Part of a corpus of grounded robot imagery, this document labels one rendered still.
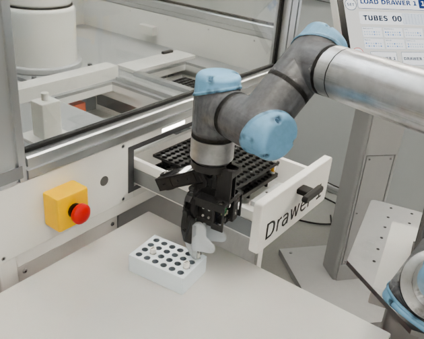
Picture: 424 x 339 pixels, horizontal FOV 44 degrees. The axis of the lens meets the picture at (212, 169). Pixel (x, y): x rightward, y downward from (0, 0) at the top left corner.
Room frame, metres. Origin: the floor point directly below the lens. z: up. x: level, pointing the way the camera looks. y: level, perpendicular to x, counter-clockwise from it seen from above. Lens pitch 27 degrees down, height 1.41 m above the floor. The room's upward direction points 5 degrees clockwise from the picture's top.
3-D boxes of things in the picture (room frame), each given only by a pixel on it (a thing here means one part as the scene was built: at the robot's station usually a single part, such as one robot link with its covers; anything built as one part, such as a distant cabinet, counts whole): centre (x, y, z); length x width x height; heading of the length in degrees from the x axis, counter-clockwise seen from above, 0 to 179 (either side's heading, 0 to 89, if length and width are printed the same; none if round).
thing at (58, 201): (0.83, 0.27, 0.88); 0.07 x 0.05 x 0.07; 145
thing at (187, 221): (0.79, 0.03, 0.89); 0.05 x 0.02 x 0.09; 152
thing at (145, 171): (1.05, 0.00, 0.86); 0.40 x 0.26 x 0.06; 55
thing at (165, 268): (0.81, 0.07, 0.78); 0.12 x 0.08 x 0.04; 62
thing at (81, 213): (0.82, 0.24, 0.88); 0.04 x 0.03 x 0.04; 145
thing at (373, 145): (1.77, -0.62, 0.51); 0.50 x 0.45 x 1.02; 15
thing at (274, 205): (0.93, -0.17, 0.87); 0.29 x 0.02 x 0.11; 145
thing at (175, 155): (1.04, -0.01, 0.87); 0.22 x 0.18 x 0.06; 55
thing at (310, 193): (0.91, -0.19, 0.91); 0.07 x 0.04 x 0.01; 145
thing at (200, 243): (0.79, 0.01, 0.85); 0.06 x 0.03 x 0.09; 62
